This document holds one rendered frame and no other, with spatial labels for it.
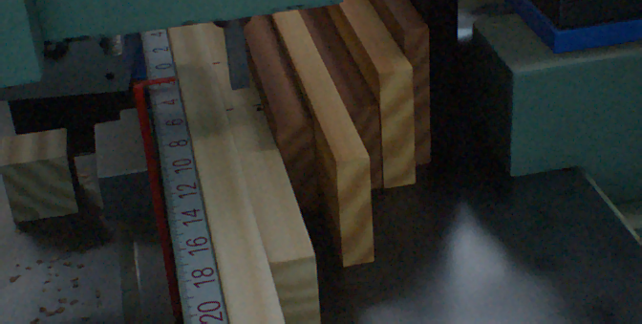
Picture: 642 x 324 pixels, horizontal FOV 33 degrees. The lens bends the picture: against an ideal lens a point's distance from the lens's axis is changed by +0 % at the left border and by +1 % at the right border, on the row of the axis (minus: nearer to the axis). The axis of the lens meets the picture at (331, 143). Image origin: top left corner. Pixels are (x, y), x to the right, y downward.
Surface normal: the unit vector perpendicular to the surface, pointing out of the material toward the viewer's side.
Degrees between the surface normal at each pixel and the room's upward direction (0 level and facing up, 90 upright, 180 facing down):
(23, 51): 90
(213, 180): 0
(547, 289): 0
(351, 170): 90
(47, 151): 0
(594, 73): 90
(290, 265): 90
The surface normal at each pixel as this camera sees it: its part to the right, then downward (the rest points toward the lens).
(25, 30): 0.57, 0.40
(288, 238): -0.06, -0.86
